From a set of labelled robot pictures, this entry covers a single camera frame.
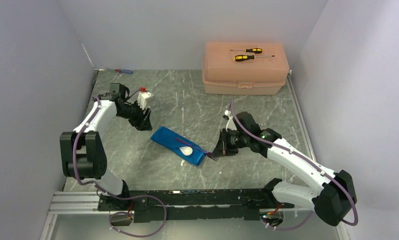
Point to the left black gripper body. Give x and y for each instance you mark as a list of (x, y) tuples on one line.
[(134, 113)]

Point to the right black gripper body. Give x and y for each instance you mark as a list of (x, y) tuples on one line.
[(231, 141)]

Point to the purple fork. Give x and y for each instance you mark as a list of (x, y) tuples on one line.
[(207, 153)]

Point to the blue cloth napkin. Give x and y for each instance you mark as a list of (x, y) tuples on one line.
[(166, 138)]

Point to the white plastic utensil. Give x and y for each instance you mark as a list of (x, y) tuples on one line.
[(186, 150)]

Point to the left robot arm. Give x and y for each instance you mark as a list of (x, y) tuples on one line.
[(83, 155)]

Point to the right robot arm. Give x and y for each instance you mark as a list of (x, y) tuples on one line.
[(329, 194)]

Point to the blue red screwdriver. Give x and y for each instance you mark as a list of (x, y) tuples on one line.
[(122, 71)]

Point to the peach plastic toolbox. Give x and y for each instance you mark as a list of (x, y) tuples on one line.
[(262, 76)]

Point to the yellow black screwdriver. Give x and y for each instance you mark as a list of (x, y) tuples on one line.
[(244, 57)]

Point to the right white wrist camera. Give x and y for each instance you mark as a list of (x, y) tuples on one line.
[(230, 124)]

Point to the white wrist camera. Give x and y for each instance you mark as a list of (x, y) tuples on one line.
[(230, 124), (144, 99)]

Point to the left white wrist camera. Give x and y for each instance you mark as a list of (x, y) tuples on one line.
[(144, 99)]

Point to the small black-handled screwdriver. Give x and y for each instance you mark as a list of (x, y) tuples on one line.
[(249, 50)]

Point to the aluminium frame rail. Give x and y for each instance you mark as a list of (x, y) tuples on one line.
[(84, 203)]

